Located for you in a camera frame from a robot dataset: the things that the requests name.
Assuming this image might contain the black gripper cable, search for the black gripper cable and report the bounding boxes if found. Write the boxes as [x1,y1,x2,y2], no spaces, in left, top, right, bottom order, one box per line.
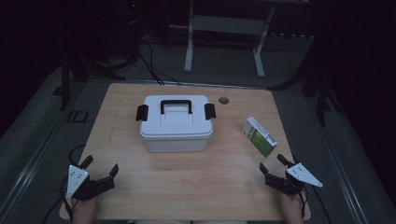
[41,144,88,224]
[297,185,332,224]

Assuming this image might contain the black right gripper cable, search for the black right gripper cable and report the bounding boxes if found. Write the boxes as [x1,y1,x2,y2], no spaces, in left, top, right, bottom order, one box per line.
[297,185,332,224]

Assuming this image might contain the white storage box black handle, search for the white storage box black handle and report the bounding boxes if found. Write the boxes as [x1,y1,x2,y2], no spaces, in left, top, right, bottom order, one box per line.
[135,94,217,154]

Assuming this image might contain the black rectangular floor frame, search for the black rectangular floor frame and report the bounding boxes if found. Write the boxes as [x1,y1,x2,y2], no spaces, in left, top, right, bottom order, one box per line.
[65,109,90,124]

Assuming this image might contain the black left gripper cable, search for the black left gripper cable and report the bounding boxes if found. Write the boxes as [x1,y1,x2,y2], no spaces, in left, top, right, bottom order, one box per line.
[41,144,88,224]

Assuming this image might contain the green and white medicine box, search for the green and white medicine box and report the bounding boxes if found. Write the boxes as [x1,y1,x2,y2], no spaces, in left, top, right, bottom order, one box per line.
[242,116,278,159]

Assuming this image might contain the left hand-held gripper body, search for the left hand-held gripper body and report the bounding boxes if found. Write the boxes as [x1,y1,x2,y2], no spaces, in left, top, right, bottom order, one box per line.
[65,164,116,202]

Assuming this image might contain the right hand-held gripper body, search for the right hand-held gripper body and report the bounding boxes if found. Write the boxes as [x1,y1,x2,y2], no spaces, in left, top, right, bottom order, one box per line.
[264,161,324,197]

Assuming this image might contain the black floor cables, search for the black floor cables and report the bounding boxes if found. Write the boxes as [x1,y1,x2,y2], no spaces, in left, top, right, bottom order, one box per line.
[135,38,183,87]

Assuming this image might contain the metal floor rail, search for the metal floor rail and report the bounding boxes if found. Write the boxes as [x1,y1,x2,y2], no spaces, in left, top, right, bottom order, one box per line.
[0,111,76,218]
[312,118,372,224]

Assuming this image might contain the person's right hand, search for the person's right hand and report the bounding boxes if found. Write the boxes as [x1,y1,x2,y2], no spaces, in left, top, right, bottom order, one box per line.
[279,191,305,224]

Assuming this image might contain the person's left hand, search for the person's left hand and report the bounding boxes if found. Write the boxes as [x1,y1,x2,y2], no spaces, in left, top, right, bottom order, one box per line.
[71,196,98,224]

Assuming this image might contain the white metal stand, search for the white metal stand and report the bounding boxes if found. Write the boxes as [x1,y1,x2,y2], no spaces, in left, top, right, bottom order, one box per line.
[183,0,276,79]

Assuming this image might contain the black tripod stand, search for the black tripod stand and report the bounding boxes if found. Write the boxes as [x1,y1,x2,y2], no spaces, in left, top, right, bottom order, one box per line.
[266,59,344,128]
[51,46,139,112]

